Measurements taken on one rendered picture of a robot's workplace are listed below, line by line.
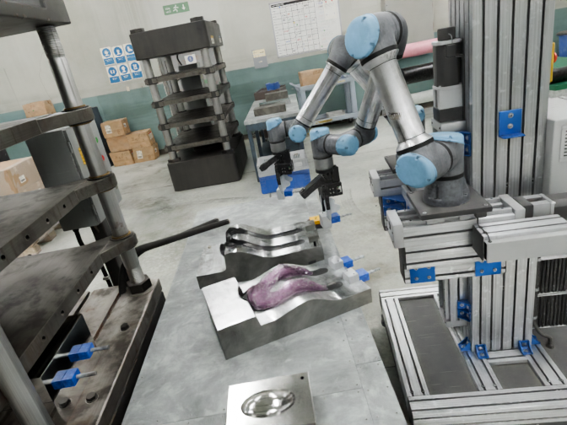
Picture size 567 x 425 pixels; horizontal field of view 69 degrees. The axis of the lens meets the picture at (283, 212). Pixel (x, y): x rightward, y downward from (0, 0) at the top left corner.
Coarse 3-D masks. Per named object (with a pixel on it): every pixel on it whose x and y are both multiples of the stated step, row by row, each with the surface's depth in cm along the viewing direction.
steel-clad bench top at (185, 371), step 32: (256, 224) 209; (288, 224) 202; (192, 256) 188; (192, 288) 162; (160, 320) 146; (192, 320) 142; (352, 320) 128; (160, 352) 130; (192, 352) 127; (256, 352) 122; (288, 352) 119; (320, 352) 117; (352, 352) 115; (160, 384) 117; (192, 384) 115; (224, 384) 113; (320, 384) 107; (352, 384) 105; (384, 384) 103; (128, 416) 108; (160, 416) 106; (192, 416) 104; (224, 416) 103; (320, 416) 98; (352, 416) 96; (384, 416) 95
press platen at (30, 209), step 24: (24, 192) 149; (48, 192) 143; (72, 192) 139; (96, 192) 147; (0, 216) 126; (24, 216) 121; (48, 216) 123; (0, 240) 105; (24, 240) 110; (0, 264) 99
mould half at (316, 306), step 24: (288, 264) 148; (312, 264) 152; (216, 288) 138; (336, 288) 135; (360, 288) 133; (216, 312) 125; (240, 312) 123; (264, 312) 127; (288, 312) 124; (312, 312) 127; (336, 312) 130; (240, 336) 120; (264, 336) 123
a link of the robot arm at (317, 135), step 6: (312, 132) 152; (318, 132) 151; (324, 132) 151; (312, 138) 153; (318, 138) 152; (324, 138) 159; (312, 144) 155; (318, 144) 152; (312, 150) 156; (318, 150) 154; (324, 150) 161; (318, 156) 155; (324, 156) 154; (330, 156) 156
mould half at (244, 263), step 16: (240, 224) 179; (304, 224) 177; (256, 240) 168; (272, 240) 170; (288, 240) 167; (208, 256) 172; (224, 256) 156; (240, 256) 156; (256, 256) 157; (272, 256) 157; (288, 256) 158; (304, 256) 158; (320, 256) 158; (208, 272) 159; (224, 272) 159; (240, 272) 159; (256, 272) 159
